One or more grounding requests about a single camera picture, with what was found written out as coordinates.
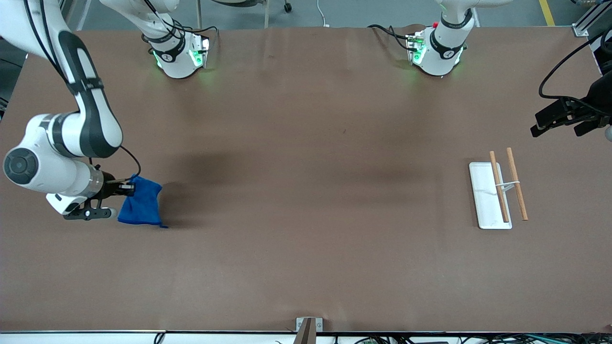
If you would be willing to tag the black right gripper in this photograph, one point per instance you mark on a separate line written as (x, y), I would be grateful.
(108, 187)

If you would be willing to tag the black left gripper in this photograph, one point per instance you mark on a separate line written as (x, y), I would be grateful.
(599, 99)

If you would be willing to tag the blue towel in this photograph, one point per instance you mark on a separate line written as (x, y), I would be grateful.
(141, 205)

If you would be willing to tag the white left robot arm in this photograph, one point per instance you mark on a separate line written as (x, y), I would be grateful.
(440, 55)

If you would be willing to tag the white towel rack wooden bars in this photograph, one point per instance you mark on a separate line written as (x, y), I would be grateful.
(487, 200)

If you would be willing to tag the office chair base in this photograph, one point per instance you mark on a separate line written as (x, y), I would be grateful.
(267, 14)

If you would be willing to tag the aluminium frame profile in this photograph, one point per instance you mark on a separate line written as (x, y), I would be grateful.
(581, 28)

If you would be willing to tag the small metal bracket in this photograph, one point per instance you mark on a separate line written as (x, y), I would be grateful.
(319, 325)

